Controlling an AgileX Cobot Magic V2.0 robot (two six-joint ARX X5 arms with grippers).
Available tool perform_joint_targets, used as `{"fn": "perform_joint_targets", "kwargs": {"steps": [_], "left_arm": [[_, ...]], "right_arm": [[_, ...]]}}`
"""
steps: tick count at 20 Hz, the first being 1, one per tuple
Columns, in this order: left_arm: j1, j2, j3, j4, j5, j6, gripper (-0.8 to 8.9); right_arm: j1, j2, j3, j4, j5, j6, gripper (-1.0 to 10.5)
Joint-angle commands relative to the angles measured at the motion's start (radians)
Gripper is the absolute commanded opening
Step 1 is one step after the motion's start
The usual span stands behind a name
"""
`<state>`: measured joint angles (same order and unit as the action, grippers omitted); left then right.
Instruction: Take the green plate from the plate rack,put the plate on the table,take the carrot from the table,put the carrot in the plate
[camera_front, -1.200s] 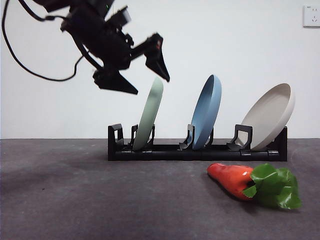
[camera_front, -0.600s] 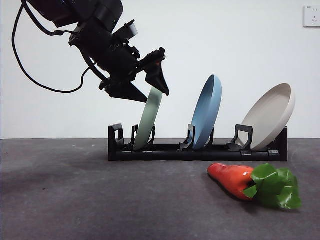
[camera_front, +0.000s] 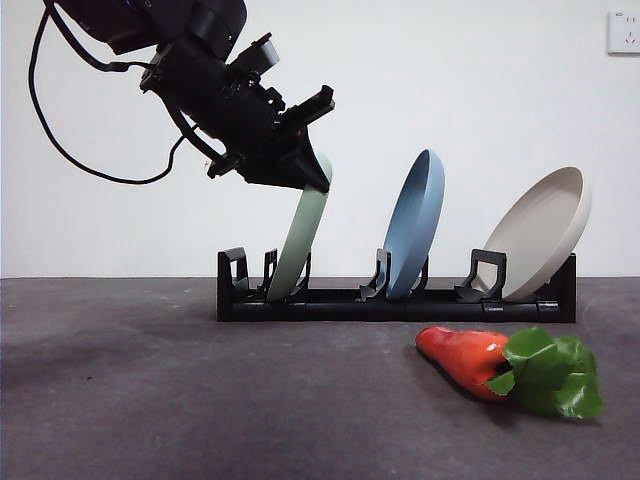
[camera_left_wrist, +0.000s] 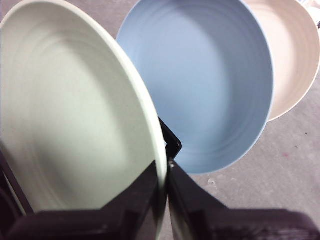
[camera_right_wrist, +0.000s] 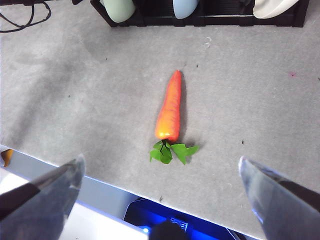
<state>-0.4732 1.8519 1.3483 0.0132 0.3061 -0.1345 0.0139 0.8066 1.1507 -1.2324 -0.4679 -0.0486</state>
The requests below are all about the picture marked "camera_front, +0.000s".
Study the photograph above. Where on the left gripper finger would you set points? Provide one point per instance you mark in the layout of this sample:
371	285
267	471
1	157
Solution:
295	170

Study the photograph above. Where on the green plate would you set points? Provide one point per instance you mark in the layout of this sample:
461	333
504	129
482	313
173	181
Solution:
295	240

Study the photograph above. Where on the orange carrot with green leaves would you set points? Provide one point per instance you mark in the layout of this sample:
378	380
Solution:
465	355

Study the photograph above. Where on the blue plate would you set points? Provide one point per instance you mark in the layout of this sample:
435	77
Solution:
415	225

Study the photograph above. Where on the black plate rack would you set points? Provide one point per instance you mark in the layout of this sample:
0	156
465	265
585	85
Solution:
400	312

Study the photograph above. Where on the beige plate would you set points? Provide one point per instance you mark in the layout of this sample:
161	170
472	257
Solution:
535	240

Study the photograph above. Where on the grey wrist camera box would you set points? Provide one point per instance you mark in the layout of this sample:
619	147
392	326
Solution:
257	52

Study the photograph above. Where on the white wall socket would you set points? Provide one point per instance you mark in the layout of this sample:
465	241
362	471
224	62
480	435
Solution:
625	32

